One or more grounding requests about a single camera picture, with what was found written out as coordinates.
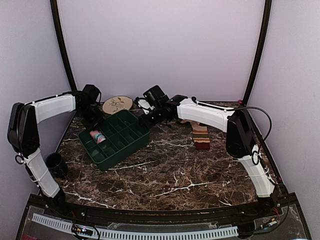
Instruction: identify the black front table rail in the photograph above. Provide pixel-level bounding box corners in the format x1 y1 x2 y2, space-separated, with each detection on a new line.
42 197 283 228

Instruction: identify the striped beige brown sock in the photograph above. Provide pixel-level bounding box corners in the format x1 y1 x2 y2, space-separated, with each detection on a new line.
179 120 211 150

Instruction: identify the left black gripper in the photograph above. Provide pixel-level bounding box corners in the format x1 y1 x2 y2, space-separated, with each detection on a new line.
77 105 105 131

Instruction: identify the black left frame post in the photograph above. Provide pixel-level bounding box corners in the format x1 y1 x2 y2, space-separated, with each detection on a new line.
49 0 77 91

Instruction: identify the black right frame post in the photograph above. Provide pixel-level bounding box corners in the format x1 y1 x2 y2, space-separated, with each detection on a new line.
242 0 273 106

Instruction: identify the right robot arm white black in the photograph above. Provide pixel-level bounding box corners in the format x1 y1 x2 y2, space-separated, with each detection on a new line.
134 85 278 217

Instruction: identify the round embroidered plate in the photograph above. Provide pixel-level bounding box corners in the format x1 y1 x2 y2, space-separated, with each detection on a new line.
102 96 133 115

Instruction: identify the black frame post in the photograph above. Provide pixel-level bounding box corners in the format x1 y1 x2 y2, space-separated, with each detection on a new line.
242 0 273 106
49 0 77 91

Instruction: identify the green plastic divider tray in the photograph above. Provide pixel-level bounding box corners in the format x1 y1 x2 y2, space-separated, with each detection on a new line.
78 110 150 171

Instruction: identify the small green circuit board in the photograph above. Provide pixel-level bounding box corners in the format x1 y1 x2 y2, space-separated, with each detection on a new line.
71 225 93 236

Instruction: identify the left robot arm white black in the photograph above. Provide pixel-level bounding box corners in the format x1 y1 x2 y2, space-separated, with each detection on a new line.
7 84 104 199

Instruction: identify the dark blue cup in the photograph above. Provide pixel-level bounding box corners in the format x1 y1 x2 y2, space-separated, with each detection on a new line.
45 152 68 179

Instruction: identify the pink sock with green patches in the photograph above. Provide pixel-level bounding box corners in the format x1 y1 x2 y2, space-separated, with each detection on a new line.
89 130 106 144

